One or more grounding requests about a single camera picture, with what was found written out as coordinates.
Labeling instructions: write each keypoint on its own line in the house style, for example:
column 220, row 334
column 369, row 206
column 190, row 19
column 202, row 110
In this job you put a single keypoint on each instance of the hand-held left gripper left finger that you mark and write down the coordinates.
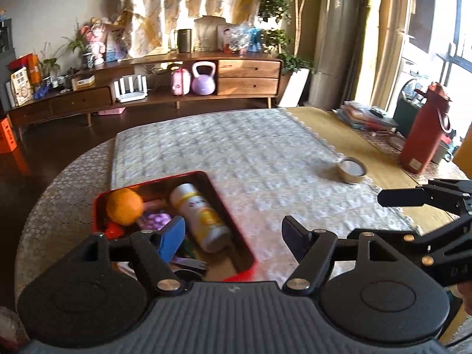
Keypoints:
column 171, row 241

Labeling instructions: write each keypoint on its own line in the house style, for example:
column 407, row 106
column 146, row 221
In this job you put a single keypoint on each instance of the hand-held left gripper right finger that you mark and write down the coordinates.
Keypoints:
column 295, row 236

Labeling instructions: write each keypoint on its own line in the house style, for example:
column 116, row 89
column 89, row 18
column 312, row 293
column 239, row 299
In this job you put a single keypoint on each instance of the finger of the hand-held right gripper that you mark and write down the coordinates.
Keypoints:
column 435, row 245
column 402, row 196

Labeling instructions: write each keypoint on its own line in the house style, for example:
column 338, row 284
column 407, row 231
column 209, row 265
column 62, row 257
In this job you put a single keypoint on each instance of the purple squishy toy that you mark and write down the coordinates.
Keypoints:
column 155, row 223

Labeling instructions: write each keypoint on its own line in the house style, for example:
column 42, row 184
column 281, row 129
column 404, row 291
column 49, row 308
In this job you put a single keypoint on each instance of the white heart sunglasses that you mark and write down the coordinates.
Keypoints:
column 190, row 262

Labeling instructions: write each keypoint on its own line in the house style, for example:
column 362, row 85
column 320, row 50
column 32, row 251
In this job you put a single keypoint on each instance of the red box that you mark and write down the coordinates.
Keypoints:
column 221, row 254

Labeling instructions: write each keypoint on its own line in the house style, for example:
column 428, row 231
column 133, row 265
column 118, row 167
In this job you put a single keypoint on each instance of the red snack packet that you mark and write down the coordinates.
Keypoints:
column 115, row 230

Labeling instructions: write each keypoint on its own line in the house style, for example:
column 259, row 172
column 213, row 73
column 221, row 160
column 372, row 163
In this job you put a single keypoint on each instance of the orange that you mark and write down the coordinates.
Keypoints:
column 124, row 206

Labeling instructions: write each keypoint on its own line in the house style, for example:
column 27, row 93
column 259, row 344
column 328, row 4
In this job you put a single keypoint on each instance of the white yellow spray bottle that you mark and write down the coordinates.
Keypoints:
column 199, row 215

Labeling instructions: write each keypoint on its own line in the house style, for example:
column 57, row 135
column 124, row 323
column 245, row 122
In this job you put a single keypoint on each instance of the tape roll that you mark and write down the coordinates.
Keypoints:
column 352, row 171

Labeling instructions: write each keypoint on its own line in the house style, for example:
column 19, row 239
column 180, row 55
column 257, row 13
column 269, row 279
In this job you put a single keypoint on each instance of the red thermos bottle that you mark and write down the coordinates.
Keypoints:
column 420, row 136

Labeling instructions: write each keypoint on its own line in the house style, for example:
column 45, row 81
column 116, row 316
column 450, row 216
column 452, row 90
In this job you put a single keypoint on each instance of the dark green chair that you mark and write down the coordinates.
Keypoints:
column 405, row 114

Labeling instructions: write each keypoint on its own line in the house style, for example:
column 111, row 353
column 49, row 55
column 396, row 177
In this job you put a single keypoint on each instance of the stack of books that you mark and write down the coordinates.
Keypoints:
column 365, row 116

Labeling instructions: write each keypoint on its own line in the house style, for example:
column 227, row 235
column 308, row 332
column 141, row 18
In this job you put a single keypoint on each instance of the white quilted tablecloth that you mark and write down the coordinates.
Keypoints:
column 239, row 147

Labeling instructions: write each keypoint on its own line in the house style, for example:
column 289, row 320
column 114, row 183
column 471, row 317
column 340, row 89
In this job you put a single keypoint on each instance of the potted plant white pot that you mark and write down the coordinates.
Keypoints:
column 295, row 84

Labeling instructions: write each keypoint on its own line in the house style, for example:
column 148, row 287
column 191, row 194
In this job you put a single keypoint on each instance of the white router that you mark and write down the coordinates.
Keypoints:
column 131, row 96

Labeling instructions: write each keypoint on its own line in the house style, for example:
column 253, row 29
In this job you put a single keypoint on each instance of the pink case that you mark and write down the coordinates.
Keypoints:
column 180, row 83

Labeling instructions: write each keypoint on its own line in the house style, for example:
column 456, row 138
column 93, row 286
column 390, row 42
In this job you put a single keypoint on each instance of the beige curtain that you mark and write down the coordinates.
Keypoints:
column 383, row 37

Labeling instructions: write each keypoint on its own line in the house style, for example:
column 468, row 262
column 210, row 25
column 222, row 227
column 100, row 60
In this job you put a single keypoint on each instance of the purple kettlebell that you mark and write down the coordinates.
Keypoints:
column 203, row 83

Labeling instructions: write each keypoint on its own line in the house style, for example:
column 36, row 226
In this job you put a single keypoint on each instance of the wooden cabinet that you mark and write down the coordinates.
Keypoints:
column 243, row 77

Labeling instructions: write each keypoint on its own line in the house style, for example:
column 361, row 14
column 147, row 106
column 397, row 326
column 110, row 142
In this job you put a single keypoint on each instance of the small white box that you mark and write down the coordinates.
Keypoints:
column 84, row 82

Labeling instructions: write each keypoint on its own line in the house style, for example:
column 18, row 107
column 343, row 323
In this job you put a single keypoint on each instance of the orange crate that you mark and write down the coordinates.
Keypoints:
column 7, row 138

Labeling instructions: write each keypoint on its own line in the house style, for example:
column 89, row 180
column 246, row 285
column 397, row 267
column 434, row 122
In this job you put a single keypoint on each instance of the black speaker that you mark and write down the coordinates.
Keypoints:
column 185, row 40

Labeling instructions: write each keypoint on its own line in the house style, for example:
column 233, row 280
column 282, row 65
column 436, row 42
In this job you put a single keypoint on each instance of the clear plastic bag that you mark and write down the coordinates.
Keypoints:
column 243, row 37

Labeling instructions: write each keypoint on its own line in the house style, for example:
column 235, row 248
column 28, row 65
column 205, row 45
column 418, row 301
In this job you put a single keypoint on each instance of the pink doll figure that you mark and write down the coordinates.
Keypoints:
column 94, row 44

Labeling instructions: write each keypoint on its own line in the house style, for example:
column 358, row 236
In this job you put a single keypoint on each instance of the small potted plant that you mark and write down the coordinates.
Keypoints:
column 79, row 44

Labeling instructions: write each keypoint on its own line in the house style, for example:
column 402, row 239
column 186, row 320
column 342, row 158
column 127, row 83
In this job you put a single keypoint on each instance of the tall leafy plant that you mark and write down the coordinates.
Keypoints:
column 287, row 3

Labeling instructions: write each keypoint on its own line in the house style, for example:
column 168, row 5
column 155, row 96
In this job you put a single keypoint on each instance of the hanging patterned blanket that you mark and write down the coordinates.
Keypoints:
column 184, row 0

